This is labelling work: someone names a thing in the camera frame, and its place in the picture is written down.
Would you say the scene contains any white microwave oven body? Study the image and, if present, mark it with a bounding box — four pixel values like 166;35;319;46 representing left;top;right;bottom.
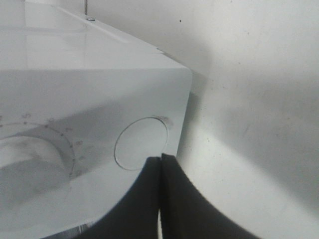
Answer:
0;0;192;239

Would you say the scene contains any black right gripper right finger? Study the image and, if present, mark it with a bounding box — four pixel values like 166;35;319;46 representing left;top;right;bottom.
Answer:
159;154;256;239

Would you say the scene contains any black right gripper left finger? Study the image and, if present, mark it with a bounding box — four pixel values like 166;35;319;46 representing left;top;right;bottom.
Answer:
77;157;161;239

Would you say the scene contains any round white door button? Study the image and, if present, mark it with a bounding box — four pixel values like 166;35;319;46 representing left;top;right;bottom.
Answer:
114;117;168;171

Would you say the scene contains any lower white timer knob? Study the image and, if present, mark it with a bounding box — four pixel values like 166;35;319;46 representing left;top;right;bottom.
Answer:
0;133;73;216

